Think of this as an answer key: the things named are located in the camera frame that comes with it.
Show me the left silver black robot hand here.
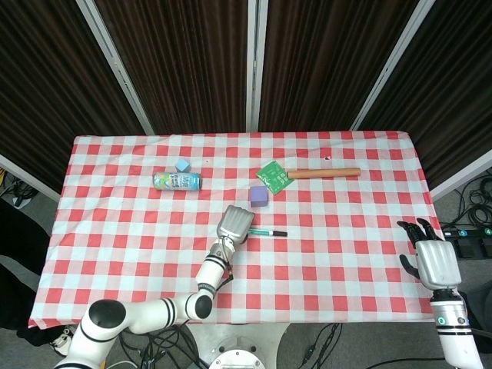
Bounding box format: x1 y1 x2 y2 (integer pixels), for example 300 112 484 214
215 204 256 245

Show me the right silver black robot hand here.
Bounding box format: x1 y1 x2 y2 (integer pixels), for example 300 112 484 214
396 217 463 290

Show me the purple foam block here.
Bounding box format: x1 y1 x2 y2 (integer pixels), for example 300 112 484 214
248 185 270 209

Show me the black power strip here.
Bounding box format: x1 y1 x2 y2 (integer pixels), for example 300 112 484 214
440 226 492 240

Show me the colourful drink can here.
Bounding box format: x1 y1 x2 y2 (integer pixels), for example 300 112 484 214
152 171 203 191

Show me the red white checkered tablecloth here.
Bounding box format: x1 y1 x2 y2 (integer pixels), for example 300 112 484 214
28 130 453 330

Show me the orange brown wooden rod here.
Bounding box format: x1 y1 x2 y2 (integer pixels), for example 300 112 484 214
288 167 361 181

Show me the round metal flange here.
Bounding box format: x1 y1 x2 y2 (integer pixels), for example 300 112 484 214
209 347 267 369

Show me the dark brown ribbed partition panel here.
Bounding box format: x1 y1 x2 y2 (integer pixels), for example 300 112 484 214
258 0 421 134
360 0 492 190
95 0 251 135
0 0 148 194

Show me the black white sneaker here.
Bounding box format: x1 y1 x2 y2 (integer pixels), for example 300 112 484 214
48 325 76 357

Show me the black floor cable bundle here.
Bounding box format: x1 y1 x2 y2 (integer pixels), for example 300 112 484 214
115 324 211 369
440 168 492 231
299 322 344 369

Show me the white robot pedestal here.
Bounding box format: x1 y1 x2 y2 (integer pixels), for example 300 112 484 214
184 323 293 369

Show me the white partition frame post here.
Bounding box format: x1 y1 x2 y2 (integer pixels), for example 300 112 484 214
244 0 269 132
350 0 438 131
75 0 155 135

